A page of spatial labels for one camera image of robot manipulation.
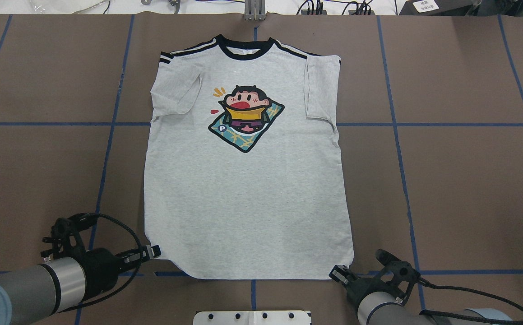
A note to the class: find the grey orange usb hub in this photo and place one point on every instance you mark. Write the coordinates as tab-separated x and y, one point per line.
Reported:
311	8
358	8

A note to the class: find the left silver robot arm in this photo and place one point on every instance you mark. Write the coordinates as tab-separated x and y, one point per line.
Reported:
35	293

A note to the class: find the left grey orange usb hub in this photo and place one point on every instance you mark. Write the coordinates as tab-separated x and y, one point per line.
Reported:
311	8

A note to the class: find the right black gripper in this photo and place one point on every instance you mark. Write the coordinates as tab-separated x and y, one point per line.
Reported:
364	287

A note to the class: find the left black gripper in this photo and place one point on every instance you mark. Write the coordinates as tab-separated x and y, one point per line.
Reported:
100	264

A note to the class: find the aluminium frame post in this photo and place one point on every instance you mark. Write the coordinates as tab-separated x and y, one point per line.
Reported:
254	10

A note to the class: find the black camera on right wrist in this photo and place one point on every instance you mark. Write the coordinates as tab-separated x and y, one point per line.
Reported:
405	277

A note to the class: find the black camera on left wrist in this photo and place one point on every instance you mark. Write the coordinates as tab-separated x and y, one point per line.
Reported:
65	237

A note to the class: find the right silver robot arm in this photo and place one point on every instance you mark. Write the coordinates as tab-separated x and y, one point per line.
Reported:
381	299

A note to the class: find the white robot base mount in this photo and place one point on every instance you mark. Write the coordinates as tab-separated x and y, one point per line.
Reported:
276	317

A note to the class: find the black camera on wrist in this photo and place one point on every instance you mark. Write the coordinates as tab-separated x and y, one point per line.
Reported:
65	237
405	277

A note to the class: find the black box with label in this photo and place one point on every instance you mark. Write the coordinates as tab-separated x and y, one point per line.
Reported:
437	8

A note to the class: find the right grey orange usb hub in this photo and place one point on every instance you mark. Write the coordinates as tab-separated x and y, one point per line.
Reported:
358	8

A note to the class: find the grey cartoon print t-shirt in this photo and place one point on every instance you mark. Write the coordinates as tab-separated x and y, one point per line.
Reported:
243	172

